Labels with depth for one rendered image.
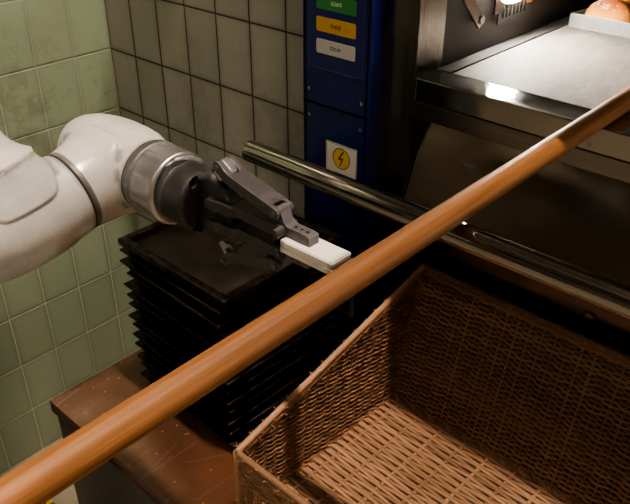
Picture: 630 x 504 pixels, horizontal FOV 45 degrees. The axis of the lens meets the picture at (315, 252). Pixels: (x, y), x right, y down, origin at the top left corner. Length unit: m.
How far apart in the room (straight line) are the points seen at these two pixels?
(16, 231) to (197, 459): 0.66
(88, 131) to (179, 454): 0.67
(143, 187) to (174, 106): 0.95
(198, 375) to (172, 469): 0.80
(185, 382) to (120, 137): 0.41
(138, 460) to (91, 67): 0.97
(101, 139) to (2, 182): 0.13
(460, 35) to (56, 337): 1.33
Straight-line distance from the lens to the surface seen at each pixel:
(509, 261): 0.82
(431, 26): 1.30
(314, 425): 1.32
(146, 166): 0.88
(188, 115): 1.78
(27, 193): 0.87
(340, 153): 1.41
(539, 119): 1.19
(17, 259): 0.88
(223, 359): 0.61
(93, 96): 1.97
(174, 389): 0.59
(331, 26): 1.35
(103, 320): 2.22
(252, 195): 0.78
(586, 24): 1.65
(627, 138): 1.14
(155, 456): 1.42
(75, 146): 0.93
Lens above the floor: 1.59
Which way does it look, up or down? 31 degrees down
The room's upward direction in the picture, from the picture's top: straight up
